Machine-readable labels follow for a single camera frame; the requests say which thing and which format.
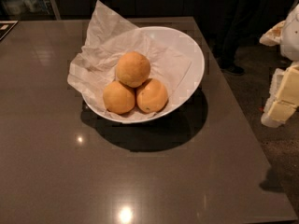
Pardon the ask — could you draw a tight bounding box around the white crumpled paper liner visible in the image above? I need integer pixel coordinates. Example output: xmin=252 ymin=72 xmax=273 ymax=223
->
xmin=67 ymin=2 xmax=192 ymax=123

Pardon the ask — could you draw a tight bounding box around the front right orange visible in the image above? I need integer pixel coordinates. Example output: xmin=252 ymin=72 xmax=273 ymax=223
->
xmin=136 ymin=78 xmax=168 ymax=113

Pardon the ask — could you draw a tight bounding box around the black framed board at left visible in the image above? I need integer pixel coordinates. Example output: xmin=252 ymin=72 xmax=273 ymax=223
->
xmin=0 ymin=21 xmax=18 ymax=41

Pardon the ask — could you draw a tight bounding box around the white bowl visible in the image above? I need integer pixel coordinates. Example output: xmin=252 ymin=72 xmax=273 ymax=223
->
xmin=82 ymin=26 xmax=205 ymax=124

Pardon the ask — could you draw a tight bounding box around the cluttered shelf in background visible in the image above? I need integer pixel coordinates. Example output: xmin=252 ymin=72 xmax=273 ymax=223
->
xmin=0 ymin=0 xmax=60 ymax=18

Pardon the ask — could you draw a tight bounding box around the top orange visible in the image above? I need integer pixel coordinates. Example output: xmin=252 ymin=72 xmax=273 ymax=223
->
xmin=116 ymin=51 xmax=150 ymax=88

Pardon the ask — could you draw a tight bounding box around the orange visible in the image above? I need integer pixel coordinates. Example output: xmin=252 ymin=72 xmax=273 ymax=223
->
xmin=136 ymin=78 xmax=168 ymax=113
xmin=116 ymin=51 xmax=150 ymax=88
xmin=103 ymin=81 xmax=135 ymax=114

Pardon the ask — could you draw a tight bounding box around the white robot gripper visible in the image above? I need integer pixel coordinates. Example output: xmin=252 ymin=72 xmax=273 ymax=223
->
xmin=259 ymin=4 xmax=299 ymax=128

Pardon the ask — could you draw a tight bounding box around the person in dark trousers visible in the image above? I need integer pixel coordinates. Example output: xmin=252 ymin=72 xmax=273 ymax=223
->
xmin=213 ymin=0 xmax=261 ymax=75

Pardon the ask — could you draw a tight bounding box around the front left orange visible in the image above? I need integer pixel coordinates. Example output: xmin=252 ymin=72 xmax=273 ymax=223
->
xmin=103 ymin=81 xmax=135 ymax=114

